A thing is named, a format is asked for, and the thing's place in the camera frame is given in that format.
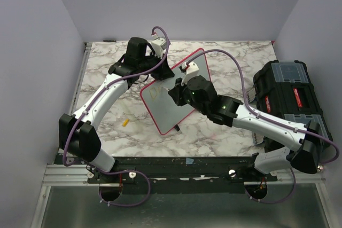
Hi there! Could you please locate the yellow marker cap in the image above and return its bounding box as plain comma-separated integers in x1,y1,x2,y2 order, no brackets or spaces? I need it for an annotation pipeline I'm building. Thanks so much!
122,119,130,127

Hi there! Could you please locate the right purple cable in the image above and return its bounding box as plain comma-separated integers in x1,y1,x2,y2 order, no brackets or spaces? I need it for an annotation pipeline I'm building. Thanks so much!
184,49,340,205

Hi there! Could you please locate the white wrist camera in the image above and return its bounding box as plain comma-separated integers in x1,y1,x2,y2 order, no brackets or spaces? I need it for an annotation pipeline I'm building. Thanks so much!
150,34,167,58
180,61,199,85

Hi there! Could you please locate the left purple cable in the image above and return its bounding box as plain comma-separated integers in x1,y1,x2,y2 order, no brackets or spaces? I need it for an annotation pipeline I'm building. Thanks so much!
61,26,172,207

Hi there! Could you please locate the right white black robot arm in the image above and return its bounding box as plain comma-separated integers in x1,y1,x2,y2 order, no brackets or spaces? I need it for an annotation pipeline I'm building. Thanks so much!
167,76,323,181

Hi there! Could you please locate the black plastic toolbox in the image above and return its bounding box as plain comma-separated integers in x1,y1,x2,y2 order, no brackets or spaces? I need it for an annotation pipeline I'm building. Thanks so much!
253,60,333,140

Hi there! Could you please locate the black base frame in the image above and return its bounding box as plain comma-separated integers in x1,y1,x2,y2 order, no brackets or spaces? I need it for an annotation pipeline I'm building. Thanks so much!
87,157,276,199

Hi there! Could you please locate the pink framed whiteboard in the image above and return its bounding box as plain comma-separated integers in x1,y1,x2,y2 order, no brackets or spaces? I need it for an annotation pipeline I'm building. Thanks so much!
139,48,212,136

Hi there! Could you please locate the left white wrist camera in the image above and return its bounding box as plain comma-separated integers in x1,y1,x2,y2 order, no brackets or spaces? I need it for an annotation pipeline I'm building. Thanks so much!
150,34,167,58

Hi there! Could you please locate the aluminium rail frame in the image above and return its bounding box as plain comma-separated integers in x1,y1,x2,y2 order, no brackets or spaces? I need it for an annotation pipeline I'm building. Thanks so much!
29,42,93,228

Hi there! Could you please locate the purple cable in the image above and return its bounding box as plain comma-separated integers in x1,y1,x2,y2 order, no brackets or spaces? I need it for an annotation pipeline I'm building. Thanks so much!
184,49,340,205
61,26,172,207

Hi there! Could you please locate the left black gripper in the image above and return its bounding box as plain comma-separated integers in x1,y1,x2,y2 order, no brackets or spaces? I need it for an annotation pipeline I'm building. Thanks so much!
138,52,175,81

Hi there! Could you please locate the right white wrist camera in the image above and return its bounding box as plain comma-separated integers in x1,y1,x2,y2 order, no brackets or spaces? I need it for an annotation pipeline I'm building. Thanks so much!
180,61,199,85

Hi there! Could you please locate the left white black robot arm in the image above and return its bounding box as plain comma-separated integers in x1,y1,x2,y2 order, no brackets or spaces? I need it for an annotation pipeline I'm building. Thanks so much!
58,35,174,183

